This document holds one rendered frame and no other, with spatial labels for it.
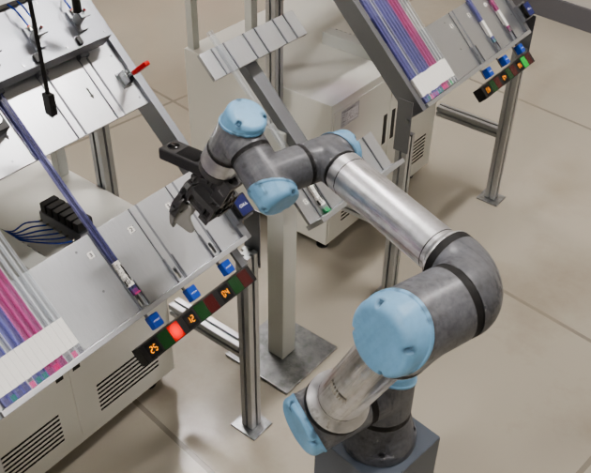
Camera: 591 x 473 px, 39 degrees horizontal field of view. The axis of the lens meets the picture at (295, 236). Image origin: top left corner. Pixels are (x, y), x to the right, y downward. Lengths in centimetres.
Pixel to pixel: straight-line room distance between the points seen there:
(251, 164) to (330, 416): 45
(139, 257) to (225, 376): 88
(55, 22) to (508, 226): 196
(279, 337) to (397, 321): 146
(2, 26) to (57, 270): 50
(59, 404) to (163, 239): 61
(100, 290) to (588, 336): 169
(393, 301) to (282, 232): 117
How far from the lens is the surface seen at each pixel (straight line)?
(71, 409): 226
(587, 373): 273
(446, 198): 332
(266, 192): 135
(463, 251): 121
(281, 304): 243
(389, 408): 155
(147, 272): 176
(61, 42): 183
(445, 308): 113
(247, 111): 140
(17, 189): 233
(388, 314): 110
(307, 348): 262
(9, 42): 179
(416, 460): 170
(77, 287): 170
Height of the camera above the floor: 190
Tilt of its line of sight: 38 degrees down
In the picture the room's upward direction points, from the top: 1 degrees clockwise
